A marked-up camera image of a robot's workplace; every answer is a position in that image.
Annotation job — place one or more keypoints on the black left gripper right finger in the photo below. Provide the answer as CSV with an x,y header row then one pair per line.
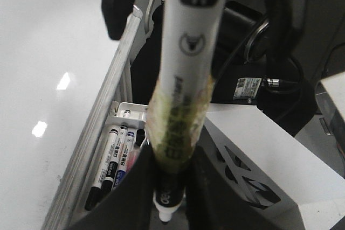
x,y
212,204

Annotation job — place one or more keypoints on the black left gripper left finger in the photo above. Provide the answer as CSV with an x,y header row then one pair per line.
x,y
129,205

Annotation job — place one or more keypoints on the black and white whiteboard marker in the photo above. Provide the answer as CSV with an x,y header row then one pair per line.
x,y
182,94

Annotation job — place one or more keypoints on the blue whiteboard marker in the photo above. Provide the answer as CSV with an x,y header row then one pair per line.
x,y
122,167

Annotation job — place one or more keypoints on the black capped whiteboard marker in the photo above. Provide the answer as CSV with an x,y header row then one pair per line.
x,y
95,191

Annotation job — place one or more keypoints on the white whiteboard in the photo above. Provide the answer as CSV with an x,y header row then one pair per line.
x,y
54,57

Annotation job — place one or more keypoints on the white metal cabinet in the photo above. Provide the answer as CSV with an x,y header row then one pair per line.
x,y
274,173

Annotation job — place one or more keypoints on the white marker tray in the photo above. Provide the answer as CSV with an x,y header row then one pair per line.
x,y
130,114

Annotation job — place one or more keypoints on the grey aluminium whiteboard frame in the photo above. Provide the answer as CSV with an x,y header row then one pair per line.
x,y
72,182

